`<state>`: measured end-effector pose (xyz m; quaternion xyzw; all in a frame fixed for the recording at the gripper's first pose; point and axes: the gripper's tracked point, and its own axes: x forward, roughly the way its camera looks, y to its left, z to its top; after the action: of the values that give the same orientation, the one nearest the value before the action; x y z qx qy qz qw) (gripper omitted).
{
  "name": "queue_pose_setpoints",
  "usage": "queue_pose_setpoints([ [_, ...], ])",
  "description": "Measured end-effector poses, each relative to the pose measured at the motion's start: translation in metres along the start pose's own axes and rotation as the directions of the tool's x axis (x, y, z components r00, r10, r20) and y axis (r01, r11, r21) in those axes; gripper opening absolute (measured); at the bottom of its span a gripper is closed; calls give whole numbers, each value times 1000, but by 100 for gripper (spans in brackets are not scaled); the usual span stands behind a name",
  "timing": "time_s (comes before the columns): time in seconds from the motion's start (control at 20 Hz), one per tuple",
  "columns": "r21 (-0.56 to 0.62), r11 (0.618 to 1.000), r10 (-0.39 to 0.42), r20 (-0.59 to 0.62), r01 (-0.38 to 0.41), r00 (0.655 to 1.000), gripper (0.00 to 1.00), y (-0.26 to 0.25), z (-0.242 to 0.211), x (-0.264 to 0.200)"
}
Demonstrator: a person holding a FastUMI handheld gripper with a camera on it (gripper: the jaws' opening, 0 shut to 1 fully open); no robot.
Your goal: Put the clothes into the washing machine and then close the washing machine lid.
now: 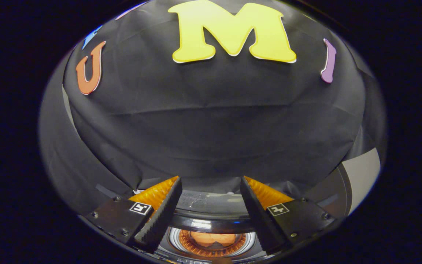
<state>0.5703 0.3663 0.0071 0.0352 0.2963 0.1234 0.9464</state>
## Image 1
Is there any yellow polo shirt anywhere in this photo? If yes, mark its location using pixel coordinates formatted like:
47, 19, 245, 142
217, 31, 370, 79
190, 231, 236, 248

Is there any dark washing machine lid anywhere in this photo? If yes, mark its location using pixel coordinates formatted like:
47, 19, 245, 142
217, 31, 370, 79
156, 189, 270, 259

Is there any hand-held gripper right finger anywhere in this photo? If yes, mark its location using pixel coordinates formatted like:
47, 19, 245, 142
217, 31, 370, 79
240, 176, 336, 256

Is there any black backdrop cloth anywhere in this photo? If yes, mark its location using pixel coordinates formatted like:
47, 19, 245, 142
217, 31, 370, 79
39, 0, 387, 217

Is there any grey washing machine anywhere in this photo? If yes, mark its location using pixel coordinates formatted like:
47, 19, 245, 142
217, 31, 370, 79
138, 183, 288, 264

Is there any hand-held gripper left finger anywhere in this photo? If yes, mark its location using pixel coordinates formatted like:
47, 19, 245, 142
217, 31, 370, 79
86, 176, 183, 254

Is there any grey cabinet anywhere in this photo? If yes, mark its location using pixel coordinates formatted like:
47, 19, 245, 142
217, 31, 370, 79
306, 147, 381, 217

